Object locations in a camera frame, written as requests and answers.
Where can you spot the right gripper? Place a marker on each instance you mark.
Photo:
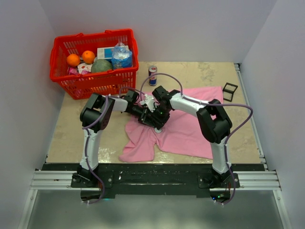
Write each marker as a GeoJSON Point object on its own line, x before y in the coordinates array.
{"type": "Point", "coordinates": [161, 122]}

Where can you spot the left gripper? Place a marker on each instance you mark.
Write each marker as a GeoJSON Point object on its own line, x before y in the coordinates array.
{"type": "Point", "coordinates": [144, 118]}

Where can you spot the pink t-shirt garment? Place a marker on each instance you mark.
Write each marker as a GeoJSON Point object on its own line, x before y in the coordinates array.
{"type": "Point", "coordinates": [181, 135]}

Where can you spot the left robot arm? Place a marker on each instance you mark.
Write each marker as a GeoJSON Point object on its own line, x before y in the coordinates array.
{"type": "Point", "coordinates": [95, 117]}

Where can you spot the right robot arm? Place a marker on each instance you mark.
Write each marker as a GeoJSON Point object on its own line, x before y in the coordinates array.
{"type": "Point", "coordinates": [214, 122]}

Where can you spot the energy drink can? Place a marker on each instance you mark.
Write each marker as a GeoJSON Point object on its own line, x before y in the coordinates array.
{"type": "Point", "coordinates": [152, 71]}

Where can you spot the blue plastic bag pack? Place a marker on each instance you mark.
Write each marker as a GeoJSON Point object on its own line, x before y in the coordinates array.
{"type": "Point", "coordinates": [119, 64]}

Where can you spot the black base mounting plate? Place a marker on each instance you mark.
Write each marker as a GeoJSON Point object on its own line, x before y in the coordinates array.
{"type": "Point", "coordinates": [197, 180]}

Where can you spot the green melon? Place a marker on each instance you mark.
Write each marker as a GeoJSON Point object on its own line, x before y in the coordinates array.
{"type": "Point", "coordinates": [101, 65]}

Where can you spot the white blue carton box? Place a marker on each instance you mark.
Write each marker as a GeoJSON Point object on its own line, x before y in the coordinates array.
{"type": "Point", "coordinates": [104, 53]}

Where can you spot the white red small package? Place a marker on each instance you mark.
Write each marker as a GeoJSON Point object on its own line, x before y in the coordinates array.
{"type": "Point", "coordinates": [84, 68]}

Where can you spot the right orange fruit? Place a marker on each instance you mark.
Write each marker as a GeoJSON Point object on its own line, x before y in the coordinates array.
{"type": "Point", "coordinates": [88, 57]}

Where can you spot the orange fruit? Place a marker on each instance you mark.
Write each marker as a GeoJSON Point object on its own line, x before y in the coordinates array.
{"type": "Point", "coordinates": [73, 60]}
{"type": "Point", "coordinates": [88, 57]}

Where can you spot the pink snack packet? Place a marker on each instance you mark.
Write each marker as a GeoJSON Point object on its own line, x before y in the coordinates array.
{"type": "Point", "coordinates": [72, 71]}

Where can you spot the left orange fruit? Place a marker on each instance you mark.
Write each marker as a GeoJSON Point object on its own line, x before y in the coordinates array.
{"type": "Point", "coordinates": [73, 60]}

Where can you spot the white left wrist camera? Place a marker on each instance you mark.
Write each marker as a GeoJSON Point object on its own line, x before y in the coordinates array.
{"type": "Point", "coordinates": [148, 102]}

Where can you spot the black square frame stand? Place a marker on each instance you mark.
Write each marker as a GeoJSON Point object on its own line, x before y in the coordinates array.
{"type": "Point", "coordinates": [228, 91]}

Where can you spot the aluminium rail frame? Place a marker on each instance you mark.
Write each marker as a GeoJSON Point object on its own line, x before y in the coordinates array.
{"type": "Point", "coordinates": [53, 204]}

